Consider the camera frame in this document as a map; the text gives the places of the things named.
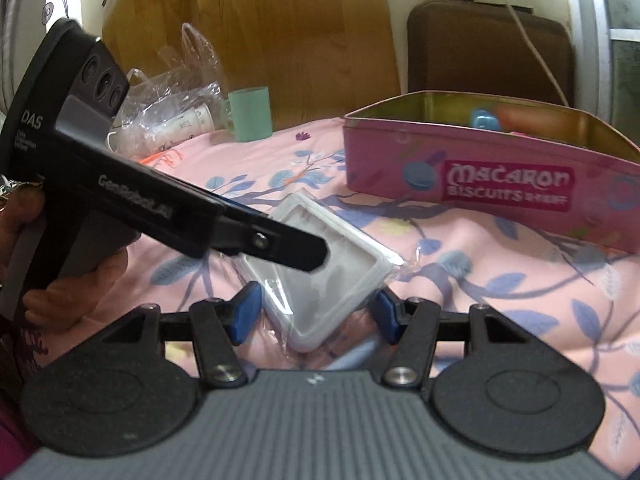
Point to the maroon clothing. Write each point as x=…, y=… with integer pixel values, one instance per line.
x=12, y=410

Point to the orange item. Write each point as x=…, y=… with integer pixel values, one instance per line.
x=540, y=119

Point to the white window frame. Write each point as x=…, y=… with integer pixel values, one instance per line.
x=585, y=35

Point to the pink printed bedsheet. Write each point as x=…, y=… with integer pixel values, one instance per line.
x=500, y=285

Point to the green plastic cup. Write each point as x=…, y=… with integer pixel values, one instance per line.
x=250, y=115

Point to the person's left hand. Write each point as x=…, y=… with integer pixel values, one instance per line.
x=80, y=295

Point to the wooden board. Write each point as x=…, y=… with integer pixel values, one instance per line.
x=275, y=35

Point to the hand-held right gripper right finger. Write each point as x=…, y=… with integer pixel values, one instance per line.
x=387, y=317

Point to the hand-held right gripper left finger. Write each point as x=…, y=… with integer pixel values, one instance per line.
x=245, y=315

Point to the blue round item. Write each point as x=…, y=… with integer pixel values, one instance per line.
x=484, y=119

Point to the pink biscuit tin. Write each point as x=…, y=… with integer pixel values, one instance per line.
x=390, y=160

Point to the white paper cup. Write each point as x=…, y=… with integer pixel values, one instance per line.
x=185, y=122

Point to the clear plastic bag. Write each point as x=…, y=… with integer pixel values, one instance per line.
x=165, y=90

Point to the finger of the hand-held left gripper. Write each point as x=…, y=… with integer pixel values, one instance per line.
x=290, y=250

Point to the white plastic-wrapped packet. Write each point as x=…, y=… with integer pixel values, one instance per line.
x=350, y=270

